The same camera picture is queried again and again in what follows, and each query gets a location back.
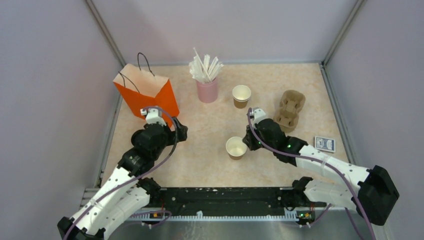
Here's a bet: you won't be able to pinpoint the brown paper coffee cup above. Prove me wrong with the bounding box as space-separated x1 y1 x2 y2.
225 136 248 160

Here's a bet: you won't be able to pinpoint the orange paper bag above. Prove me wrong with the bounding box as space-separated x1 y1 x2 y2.
112 52 180 119

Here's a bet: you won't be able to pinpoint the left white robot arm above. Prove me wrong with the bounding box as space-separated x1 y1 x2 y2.
57 117 188 240

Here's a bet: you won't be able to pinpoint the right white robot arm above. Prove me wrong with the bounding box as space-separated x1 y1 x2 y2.
242 116 400 226

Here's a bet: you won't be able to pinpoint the stack of brown paper cups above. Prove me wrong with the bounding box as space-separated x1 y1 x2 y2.
232 85 252 109

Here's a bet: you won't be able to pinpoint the blue playing card deck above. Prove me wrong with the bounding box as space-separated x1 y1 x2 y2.
314 136 336 153

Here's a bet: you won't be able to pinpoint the pink cylindrical straw holder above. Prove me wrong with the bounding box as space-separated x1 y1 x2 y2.
196 78 219 104

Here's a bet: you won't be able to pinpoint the bundle of white wrapped straws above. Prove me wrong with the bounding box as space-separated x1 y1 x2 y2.
188 48 224 84

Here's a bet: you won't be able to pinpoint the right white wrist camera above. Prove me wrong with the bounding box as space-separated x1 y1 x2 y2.
249 107 268 126

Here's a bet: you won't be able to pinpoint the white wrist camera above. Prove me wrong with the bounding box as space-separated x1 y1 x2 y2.
249 107 268 126
140 108 167 126

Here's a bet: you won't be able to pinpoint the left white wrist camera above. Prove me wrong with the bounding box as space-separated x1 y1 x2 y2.
140 108 167 126

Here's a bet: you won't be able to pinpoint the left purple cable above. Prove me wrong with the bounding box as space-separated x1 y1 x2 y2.
62 105 180 240

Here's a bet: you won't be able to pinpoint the purple cable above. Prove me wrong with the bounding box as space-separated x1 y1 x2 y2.
62 105 180 240
246 107 379 240

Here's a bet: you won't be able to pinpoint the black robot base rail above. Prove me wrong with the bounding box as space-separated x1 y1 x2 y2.
141 187 327 219

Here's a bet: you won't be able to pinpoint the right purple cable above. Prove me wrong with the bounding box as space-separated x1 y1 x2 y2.
246 107 379 240

